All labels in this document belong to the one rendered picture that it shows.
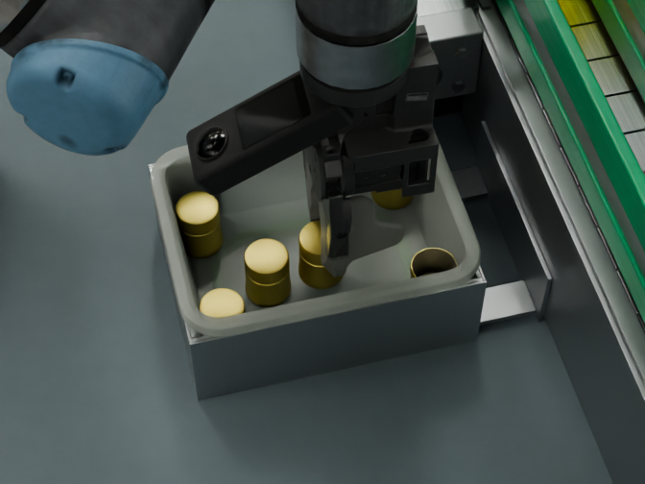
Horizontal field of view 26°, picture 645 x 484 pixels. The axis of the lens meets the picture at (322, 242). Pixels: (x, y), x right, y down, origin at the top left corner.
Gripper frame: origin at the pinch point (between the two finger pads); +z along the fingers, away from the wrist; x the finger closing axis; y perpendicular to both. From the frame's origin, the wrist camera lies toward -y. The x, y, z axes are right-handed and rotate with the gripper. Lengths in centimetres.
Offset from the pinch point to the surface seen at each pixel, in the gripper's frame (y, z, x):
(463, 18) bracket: 14.4, -6.7, 14.3
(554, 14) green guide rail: 17.9, -14.7, 5.6
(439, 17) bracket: 12.6, -6.7, 14.8
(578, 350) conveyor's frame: 16.5, 1.9, -11.9
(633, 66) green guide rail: 25.1, -7.9, 5.6
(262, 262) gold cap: -4.7, 0.4, -0.5
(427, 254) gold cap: 7.7, 1.0, -2.0
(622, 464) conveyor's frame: 16.8, 2.7, -21.0
